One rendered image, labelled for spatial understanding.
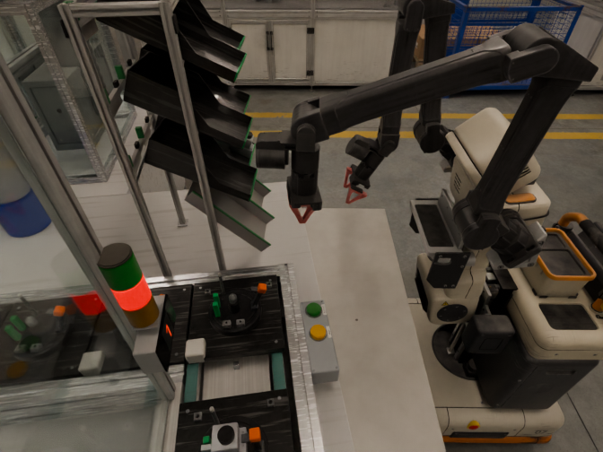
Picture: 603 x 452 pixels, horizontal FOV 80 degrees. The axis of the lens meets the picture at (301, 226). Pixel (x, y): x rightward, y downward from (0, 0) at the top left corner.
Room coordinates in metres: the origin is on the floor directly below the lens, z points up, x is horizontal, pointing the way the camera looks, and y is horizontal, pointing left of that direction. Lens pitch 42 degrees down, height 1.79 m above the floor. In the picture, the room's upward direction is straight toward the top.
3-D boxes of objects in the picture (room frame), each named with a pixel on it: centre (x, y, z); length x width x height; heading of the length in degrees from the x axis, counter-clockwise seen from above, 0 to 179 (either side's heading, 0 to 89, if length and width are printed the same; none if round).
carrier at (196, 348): (0.57, 0.18, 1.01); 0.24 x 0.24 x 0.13; 8
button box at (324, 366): (0.51, -0.04, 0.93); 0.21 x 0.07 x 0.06; 8
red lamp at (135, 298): (0.36, 0.27, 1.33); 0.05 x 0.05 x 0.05
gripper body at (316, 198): (0.64, -0.01, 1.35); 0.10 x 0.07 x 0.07; 7
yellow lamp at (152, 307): (0.36, 0.27, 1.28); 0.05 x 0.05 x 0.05
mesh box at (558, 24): (4.77, -2.33, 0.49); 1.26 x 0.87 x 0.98; 91
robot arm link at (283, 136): (0.64, 0.03, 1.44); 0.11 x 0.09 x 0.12; 88
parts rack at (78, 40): (0.91, 0.36, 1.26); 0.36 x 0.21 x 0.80; 8
